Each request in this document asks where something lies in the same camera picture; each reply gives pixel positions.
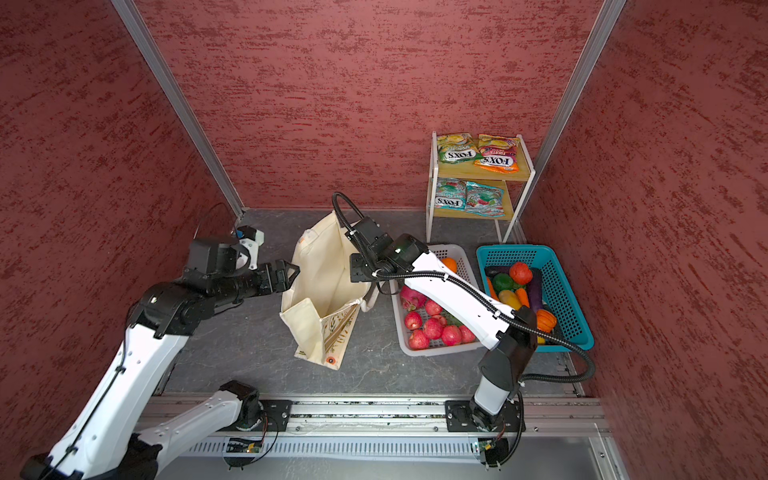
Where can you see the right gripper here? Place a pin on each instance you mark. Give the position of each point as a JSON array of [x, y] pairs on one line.
[[357, 271]]

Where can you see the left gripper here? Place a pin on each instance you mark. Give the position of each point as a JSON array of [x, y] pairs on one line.
[[271, 285]]

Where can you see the cream canvas tote bag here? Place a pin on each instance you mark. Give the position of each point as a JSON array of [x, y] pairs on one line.
[[322, 306]]

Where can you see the pink dragon fruit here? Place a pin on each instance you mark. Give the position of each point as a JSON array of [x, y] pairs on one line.
[[410, 299]]

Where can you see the red apple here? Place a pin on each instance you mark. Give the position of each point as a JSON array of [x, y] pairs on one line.
[[432, 308], [418, 340], [466, 335], [413, 321], [451, 335], [433, 329]]

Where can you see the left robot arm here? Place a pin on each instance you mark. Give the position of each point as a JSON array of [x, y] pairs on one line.
[[103, 442]]

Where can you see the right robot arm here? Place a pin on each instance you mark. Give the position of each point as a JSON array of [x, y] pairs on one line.
[[508, 335]]

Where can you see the red-green Fox's candy bag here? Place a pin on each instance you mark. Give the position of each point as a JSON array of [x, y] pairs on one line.
[[483, 200]]

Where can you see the green Fox's candy bag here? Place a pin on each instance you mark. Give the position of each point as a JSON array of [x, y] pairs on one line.
[[457, 148]]

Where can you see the orange Fox's candy bag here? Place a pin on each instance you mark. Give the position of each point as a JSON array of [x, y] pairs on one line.
[[497, 153]]

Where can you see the orange fruit back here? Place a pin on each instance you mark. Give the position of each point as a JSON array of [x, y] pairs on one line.
[[451, 264]]

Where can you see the white plastic basket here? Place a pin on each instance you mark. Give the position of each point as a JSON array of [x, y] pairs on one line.
[[436, 347]]

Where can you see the green leafy sprig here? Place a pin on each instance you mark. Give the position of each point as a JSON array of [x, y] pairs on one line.
[[452, 320]]

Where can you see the white wooden two-tier shelf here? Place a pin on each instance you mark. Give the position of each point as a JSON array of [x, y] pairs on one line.
[[516, 187]]

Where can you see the green bell pepper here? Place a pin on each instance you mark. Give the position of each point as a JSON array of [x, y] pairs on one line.
[[503, 282]]

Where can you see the yellow bell pepper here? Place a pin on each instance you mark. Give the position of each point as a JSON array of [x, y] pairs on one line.
[[509, 298]]

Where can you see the red tomato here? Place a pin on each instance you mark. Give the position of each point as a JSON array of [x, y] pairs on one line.
[[521, 273]]

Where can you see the orange carrot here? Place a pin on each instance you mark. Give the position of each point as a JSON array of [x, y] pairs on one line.
[[523, 297]]

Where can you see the purple eggplant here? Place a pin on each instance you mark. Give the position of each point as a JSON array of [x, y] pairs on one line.
[[535, 290]]

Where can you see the small orange pumpkin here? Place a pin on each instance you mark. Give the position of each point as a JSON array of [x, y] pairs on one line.
[[546, 321]]

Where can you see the teal plastic basket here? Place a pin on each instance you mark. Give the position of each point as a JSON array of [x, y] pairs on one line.
[[558, 296]]

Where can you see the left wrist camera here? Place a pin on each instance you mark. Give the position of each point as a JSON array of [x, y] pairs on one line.
[[250, 240]]

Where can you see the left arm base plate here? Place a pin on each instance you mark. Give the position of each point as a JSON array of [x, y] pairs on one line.
[[270, 415]]

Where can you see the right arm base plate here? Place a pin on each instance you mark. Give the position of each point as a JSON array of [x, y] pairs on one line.
[[466, 416]]

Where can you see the aluminium mounting rail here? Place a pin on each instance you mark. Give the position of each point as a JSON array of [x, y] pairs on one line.
[[403, 416]]

